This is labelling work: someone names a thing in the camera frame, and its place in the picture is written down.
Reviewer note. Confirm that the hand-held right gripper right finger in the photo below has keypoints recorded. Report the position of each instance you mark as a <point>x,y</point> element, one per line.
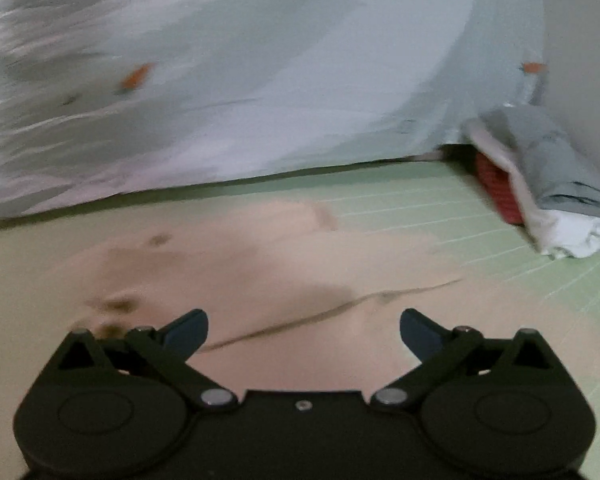
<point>420,336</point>

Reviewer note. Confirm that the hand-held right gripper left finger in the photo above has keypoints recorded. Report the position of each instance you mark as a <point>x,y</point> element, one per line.
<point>187,331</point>

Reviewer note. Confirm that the beige pants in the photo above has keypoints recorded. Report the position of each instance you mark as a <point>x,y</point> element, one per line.
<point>230,270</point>

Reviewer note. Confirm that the pile of clothes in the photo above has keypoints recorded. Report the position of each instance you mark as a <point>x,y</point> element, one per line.
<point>570,236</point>

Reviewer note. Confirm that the green grid mat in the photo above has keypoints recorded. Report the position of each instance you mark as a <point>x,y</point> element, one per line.
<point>480,240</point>

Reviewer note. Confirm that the folded red garment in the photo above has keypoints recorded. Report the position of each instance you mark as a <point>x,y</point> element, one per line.
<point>500,195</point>

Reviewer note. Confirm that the folded grey garment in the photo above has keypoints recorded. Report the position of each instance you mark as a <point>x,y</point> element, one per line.
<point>545,160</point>

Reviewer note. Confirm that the carrot print bed sheet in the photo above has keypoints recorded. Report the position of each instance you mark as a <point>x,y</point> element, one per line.
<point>230,85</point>

